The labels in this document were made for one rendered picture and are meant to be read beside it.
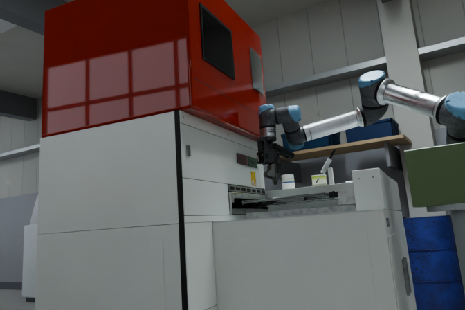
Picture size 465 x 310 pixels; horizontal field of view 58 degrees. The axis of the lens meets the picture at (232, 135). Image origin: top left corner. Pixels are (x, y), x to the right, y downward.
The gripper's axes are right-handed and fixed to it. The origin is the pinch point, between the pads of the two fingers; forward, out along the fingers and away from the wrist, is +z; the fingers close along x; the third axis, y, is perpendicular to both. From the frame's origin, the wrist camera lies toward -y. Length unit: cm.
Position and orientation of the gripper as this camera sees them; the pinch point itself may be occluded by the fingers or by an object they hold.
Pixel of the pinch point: (276, 181)
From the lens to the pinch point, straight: 191.6
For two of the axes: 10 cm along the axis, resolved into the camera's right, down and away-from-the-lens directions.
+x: 4.0, -2.2, -8.9
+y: -9.1, -0.3, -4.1
